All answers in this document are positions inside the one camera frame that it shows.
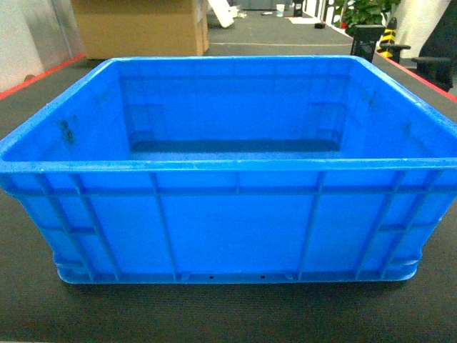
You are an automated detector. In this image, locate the black office chair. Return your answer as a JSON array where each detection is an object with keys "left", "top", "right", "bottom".
[{"left": 383, "top": 1, "right": 456, "bottom": 92}]

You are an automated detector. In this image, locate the large cardboard box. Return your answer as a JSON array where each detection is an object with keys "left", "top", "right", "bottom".
[{"left": 71, "top": 1, "right": 209, "bottom": 59}]

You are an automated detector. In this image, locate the black mesh bin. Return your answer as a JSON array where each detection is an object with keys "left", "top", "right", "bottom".
[{"left": 350, "top": 24, "right": 385, "bottom": 62}]

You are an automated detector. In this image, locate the large blue plastic crate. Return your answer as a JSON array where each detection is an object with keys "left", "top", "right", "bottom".
[{"left": 1, "top": 56, "right": 456, "bottom": 284}]

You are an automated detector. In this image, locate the green potted plant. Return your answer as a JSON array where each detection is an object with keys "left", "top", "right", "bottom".
[{"left": 333, "top": 0, "right": 401, "bottom": 36}]

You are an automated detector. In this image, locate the yellow black striped post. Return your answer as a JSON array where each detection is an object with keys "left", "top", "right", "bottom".
[{"left": 377, "top": 17, "right": 397, "bottom": 58}]

